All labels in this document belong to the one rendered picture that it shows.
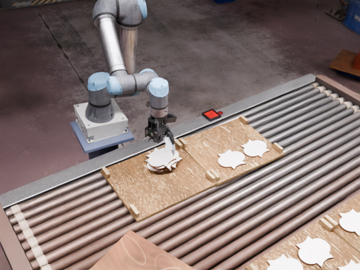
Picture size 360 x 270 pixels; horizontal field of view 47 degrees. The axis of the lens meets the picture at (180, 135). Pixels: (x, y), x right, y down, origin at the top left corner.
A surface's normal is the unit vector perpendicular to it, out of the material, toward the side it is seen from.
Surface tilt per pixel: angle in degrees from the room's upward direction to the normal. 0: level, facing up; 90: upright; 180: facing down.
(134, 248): 0
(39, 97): 0
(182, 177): 0
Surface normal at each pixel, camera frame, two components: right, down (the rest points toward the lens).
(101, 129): 0.47, 0.56
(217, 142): 0.04, -0.78
